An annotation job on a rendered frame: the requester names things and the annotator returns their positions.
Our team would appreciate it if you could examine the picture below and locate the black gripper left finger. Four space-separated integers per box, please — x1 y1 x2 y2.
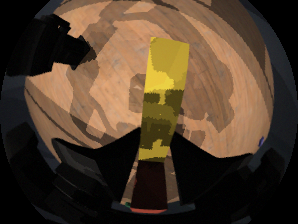
51 128 141 204

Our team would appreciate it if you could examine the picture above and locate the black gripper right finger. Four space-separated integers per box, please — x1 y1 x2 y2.
170 131 254 206

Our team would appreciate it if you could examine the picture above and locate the yellow bar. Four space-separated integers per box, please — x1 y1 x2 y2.
130 37 190 214

